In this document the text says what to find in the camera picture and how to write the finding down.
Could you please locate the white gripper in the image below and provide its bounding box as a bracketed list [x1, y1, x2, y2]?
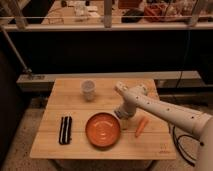
[114, 106, 131, 119]

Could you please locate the white ceramic cup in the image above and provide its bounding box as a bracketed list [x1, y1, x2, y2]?
[81, 80, 95, 101]

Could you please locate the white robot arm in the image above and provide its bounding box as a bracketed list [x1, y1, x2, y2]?
[115, 82, 213, 171]

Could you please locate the black and white striped sponge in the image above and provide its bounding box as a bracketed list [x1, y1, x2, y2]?
[59, 116, 72, 145]

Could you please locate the orange toy carrot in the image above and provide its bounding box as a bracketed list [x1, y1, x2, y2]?
[135, 117, 149, 137]

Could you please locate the orange plate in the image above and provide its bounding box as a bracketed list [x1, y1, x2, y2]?
[85, 113, 121, 148]

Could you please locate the black object on shelf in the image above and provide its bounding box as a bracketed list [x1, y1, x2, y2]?
[121, 9, 144, 23]

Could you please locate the red object on shelf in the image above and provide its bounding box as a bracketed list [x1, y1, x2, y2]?
[144, 4, 172, 22]

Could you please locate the black cable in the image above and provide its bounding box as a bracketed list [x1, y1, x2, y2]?
[171, 124, 200, 167]

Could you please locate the metal railing frame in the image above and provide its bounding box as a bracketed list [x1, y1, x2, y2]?
[0, 0, 213, 84]

